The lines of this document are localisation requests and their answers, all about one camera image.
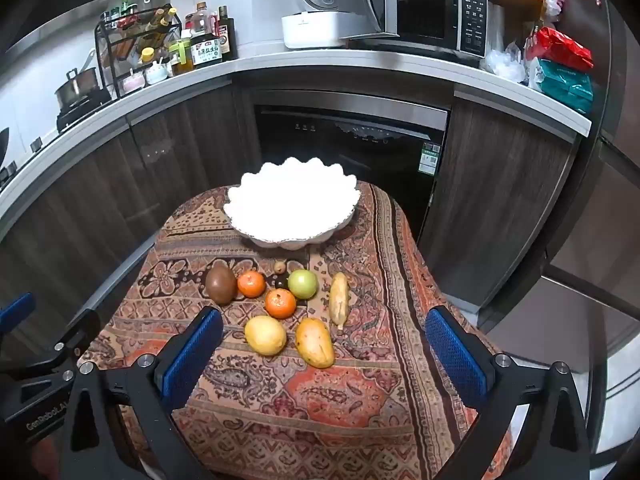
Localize green apple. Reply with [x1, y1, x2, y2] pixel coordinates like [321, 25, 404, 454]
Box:
[287, 269, 319, 300]

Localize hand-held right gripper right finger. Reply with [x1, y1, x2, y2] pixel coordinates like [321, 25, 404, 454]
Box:
[425, 305, 593, 480]

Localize white rice cooker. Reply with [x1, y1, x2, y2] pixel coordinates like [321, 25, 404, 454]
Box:
[281, 0, 358, 51]

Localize green lid oil bottle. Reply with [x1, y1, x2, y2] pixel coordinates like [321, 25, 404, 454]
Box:
[169, 39, 193, 77]

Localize yellow mango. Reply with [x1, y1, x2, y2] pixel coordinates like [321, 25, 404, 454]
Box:
[295, 317, 335, 369]

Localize small yellow banana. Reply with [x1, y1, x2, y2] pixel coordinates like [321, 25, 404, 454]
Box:
[328, 272, 349, 331]

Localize white scalloped bowl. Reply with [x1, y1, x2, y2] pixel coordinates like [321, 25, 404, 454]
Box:
[223, 156, 362, 251]

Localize brown kiwi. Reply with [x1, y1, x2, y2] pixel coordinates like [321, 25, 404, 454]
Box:
[205, 263, 237, 306]

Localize green packet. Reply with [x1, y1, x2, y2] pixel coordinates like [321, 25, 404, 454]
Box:
[529, 57, 595, 115]

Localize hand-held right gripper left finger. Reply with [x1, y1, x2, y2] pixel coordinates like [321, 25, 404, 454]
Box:
[60, 306, 226, 480]

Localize round yellow fruit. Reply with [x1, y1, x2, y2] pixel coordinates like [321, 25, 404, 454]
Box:
[244, 315, 288, 357]

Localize black gas stove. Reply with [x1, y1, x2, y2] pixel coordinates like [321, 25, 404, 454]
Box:
[55, 87, 113, 133]

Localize clear plastic bags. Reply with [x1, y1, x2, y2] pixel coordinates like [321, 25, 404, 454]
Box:
[480, 40, 531, 83]

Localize steel cooking pot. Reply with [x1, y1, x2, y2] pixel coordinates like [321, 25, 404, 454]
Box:
[54, 50, 101, 108]

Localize green label sticker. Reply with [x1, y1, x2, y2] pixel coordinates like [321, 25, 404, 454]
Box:
[419, 142, 443, 176]

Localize dark wood cabinet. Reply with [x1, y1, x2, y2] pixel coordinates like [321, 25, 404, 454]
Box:
[417, 92, 576, 311]
[0, 80, 256, 351]

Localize dark glass bottle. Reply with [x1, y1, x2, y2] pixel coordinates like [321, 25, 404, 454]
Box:
[216, 6, 238, 61]

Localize black wire spice rack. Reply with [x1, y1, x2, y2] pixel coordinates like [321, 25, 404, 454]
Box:
[95, 7, 183, 98]

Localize large soy sauce bottle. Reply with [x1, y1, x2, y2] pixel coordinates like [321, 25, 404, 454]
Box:
[190, 2, 224, 70]

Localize orange tangerine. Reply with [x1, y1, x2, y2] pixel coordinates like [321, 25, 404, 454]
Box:
[236, 270, 267, 298]
[264, 288, 297, 320]

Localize patterned tablecloth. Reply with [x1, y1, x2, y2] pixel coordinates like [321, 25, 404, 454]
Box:
[92, 182, 516, 480]

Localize red plastic bag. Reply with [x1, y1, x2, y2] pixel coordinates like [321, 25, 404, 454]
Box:
[525, 26, 595, 73]

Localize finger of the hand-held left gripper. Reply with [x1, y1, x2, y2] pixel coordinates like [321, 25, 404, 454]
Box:
[0, 308, 102, 386]
[0, 292, 37, 333]

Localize black built-in dishwasher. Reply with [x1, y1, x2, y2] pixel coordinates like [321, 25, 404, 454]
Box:
[252, 90, 453, 241]

